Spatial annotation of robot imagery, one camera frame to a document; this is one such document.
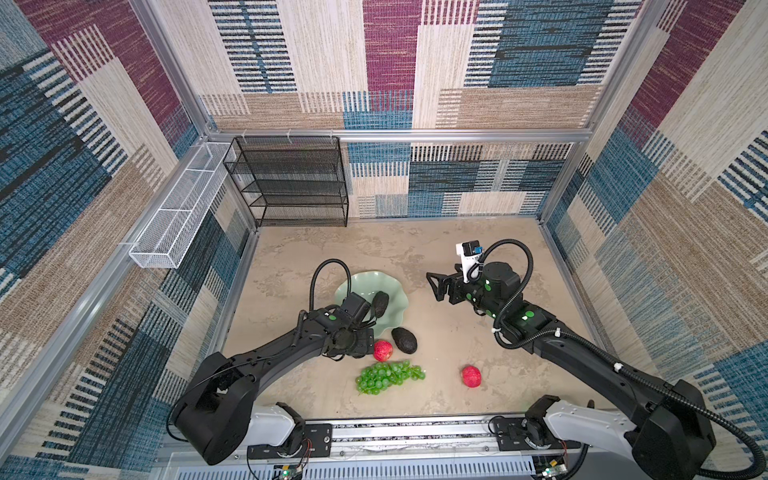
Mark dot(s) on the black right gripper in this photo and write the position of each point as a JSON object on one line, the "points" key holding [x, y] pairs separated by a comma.
{"points": [[455, 283]]}

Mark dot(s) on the dark fake avocado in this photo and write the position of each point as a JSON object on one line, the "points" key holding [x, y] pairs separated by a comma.
{"points": [[379, 304], [404, 340]]}

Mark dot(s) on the red fake apple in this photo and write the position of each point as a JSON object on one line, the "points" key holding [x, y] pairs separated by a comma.
{"points": [[383, 350], [471, 376]]}

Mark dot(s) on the green fake grape bunch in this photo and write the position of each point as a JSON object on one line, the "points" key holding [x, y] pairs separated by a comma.
{"points": [[381, 376]]}

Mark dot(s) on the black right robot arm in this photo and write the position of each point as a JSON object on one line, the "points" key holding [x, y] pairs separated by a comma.
{"points": [[666, 429]]}

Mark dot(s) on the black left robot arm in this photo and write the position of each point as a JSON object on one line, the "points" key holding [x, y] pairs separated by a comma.
{"points": [[217, 414]]}

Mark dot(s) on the light green wavy fruit bowl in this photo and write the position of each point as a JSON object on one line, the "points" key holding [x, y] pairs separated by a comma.
{"points": [[368, 284]]}

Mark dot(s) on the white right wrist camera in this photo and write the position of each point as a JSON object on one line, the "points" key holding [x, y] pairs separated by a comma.
{"points": [[470, 255]]}

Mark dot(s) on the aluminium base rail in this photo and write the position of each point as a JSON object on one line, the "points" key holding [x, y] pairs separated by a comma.
{"points": [[428, 447]]}

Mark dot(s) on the black wire shelf rack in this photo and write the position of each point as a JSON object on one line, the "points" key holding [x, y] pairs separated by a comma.
{"points": [[290, 181]]}

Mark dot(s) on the white mesh wall basket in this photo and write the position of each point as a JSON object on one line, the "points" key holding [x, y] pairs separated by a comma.
{"points": [[166, 239]]}

